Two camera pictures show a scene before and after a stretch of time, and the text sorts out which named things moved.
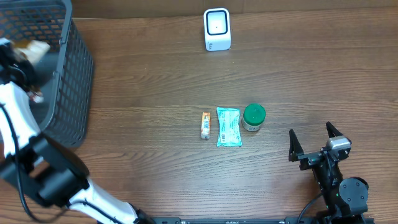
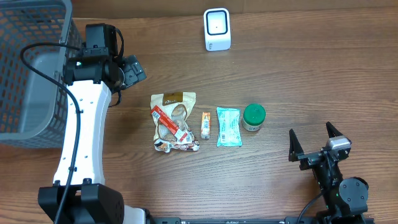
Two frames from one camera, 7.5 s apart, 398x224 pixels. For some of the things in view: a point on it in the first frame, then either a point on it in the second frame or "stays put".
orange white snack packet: (206, 126) stays put
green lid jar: (254, 117) stays put
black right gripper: (314, 156) stays put
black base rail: (286, 220) stays put
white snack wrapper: (33, 51) to (171, 113)
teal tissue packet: (229, 133) stays put
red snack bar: (36, 95) to (169, 123)
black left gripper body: (11, 58) to (134, 70)
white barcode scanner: (217, 28) stays put
